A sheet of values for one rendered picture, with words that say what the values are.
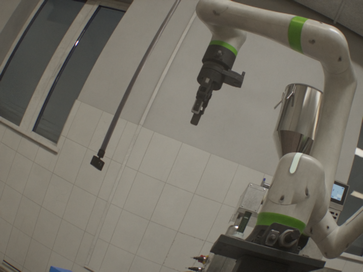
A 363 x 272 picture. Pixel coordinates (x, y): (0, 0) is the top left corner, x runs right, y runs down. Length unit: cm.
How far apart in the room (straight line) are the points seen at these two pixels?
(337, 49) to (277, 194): 43
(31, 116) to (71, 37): 85
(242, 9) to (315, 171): 56
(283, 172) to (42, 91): 343
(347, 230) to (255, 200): 70
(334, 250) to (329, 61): 65
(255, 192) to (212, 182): 144
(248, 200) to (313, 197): 103
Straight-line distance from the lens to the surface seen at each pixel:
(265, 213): 108
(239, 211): 210
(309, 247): 211
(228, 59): 155
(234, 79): 153
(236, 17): 144
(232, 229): 211
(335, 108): 135
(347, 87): 139
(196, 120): 155
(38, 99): 432
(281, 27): 135
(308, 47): 130
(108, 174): 357
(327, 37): 127
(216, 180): 355
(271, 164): 364
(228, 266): 181
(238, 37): 159
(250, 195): 212
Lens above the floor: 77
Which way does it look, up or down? 18 degrees up
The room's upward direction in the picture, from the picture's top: 23 degrees clockwise
